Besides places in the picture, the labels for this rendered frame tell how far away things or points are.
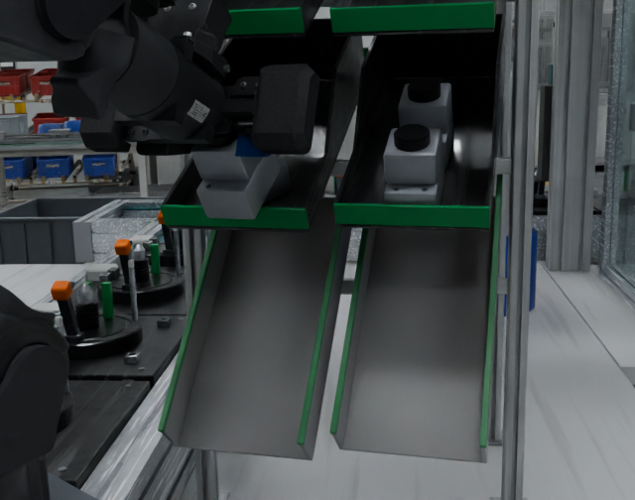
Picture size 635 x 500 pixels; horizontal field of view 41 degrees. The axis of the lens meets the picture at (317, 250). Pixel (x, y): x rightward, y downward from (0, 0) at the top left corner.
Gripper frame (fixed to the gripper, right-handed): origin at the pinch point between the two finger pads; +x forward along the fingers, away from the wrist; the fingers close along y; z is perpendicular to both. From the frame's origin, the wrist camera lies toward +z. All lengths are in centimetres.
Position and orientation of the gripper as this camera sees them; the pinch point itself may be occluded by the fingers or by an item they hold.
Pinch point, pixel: (227, 131)
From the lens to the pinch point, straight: 67.3
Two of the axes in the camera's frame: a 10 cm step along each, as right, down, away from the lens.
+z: 1.2, -9.8, 1.5
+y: -9.2, -0.6, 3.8
